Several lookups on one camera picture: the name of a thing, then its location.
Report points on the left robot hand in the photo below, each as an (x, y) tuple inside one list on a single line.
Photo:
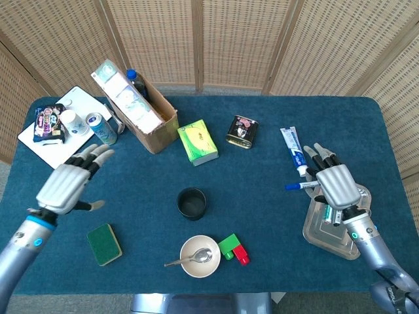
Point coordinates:
[(63, 186)]

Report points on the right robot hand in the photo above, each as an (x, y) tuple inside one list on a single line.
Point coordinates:
[(337, 186)]

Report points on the blue marker pen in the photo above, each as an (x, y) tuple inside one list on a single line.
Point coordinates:
[(296, 186)]

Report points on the black cup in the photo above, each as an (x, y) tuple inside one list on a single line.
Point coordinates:
[(191, 212)]

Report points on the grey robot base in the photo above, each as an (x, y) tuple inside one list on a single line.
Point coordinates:
[(203, 304)]

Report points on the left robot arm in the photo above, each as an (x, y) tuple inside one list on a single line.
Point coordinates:
[(19, 248)]

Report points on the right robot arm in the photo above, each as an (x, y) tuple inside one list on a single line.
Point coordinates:
[(373, 245)]

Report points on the red marker pen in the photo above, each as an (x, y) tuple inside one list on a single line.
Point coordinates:
[(328, 216)]

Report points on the black marker pen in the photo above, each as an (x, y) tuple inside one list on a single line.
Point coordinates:
[(337, 218)]

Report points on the white board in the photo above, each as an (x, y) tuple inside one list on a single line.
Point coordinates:
[(49, 153)]

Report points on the stainless steel tray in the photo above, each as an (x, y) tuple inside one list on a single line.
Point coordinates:
[(327, 237)]

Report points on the white blue toothpaste tube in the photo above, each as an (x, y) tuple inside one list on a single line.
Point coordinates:
[(294, 147)]

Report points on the black snack bag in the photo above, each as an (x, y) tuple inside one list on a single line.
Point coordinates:
[(48, 124)]

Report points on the white paper cup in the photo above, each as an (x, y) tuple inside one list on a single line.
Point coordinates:
[(73, 122)]

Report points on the light blue beverage can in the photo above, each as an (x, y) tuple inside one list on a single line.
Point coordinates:
[(103, 131)]

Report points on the green scouring sponge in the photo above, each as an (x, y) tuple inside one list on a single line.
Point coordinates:
[(104, 245)]

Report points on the blue table cloth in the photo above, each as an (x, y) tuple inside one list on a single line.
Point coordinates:
[(147, 183)]

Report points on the brown cardboard box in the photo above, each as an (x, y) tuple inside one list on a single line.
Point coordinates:
[(160, 137)]

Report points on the black luncheon meat can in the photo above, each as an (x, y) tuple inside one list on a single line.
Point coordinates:
[(242, 131)]

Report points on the pastel tissue multipack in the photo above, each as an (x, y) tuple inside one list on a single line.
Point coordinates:
[(127, 96)]

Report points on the red toy block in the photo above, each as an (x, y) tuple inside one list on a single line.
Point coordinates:
[(241, 253)]

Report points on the green toy block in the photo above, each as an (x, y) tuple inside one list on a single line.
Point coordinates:
[(228, 244)]

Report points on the blue-capped cola bottle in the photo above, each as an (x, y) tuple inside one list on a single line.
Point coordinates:
[(137, 81)]

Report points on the green tissue pack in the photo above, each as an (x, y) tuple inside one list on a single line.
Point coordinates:
[(198, 142)]

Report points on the beige bowl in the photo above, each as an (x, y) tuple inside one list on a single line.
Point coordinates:
[(191, 266)]

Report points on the metal spoon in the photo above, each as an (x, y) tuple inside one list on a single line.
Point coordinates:
[(203, 255)]

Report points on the wicker folding screen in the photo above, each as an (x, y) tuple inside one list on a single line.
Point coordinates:
[(229, 42)]

